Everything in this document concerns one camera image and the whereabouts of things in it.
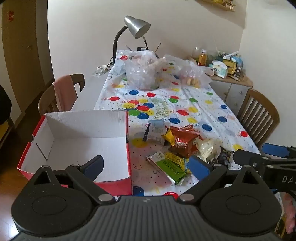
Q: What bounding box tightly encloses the wooden wall shelf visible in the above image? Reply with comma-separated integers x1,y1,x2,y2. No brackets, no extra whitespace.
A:
200,0,237,12

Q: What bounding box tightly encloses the wooden chair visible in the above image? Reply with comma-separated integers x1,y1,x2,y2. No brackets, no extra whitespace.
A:
236,89,280,145
38,73,85,116

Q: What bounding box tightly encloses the large clear plastic bag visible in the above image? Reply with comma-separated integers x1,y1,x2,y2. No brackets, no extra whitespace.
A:
120,50,162,91

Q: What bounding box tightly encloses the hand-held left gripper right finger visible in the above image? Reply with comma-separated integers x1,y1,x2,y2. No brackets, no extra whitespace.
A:
178,155,264,204

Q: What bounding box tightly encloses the clear plastic bag of biscuits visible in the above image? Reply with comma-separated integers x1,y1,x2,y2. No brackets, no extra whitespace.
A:
159,54,212,88

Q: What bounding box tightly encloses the yellow green snack bar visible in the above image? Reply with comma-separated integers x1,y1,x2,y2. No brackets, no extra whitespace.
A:
165,152,191,173

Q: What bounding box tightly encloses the pink towel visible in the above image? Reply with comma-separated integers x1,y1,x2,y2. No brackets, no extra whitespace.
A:
52,75,78,111

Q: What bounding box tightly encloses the person's right hand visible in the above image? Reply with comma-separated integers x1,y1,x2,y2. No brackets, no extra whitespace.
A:
282,193,296,235

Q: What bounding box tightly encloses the white tube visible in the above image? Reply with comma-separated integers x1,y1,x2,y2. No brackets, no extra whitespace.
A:
223,51,240,60

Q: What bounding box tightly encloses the amber liquid bottle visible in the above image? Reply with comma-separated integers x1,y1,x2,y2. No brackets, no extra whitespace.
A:
198,49,208,67

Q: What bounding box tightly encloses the silver desk lamp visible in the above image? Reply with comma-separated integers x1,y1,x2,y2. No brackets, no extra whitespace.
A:
112,15,151,64

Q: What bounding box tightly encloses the wooden door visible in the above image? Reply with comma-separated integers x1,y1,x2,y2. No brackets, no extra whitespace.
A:
0,0,54,130

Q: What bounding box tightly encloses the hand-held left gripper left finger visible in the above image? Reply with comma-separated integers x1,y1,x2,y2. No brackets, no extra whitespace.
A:
33,155,116,204

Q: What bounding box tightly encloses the red snack packet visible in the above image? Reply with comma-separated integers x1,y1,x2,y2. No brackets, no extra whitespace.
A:
174,139,199,150

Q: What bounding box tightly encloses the wooden cabinet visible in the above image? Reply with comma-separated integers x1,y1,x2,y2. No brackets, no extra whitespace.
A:
209,74,253,116

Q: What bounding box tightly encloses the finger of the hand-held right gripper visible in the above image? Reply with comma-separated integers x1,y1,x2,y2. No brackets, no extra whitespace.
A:
233,149,296,171
262,143,296,160

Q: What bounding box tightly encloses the red cardboard box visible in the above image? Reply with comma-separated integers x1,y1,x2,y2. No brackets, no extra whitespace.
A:
17,109,133,196

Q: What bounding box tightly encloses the balloon printed tablecloth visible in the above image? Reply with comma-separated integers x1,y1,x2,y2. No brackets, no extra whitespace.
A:
94,50,262,197

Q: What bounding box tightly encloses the light blue snack packet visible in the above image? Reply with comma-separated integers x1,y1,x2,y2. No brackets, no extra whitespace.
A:
143,120,167,142

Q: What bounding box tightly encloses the tissue pack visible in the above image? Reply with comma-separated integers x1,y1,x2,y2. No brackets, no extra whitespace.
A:
209,60,228,78

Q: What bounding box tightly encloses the yellow tin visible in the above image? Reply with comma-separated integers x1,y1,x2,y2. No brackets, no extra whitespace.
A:
222,59,243,76

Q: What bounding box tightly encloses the cream snack packet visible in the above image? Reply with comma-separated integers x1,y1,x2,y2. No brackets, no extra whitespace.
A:
196,138,221,161

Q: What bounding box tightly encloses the yellow snack packet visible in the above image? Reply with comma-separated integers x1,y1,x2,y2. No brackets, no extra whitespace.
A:
161,129,175,146

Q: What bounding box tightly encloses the brown snack packet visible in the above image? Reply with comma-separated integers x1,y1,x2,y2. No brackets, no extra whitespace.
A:
169,125,202,158

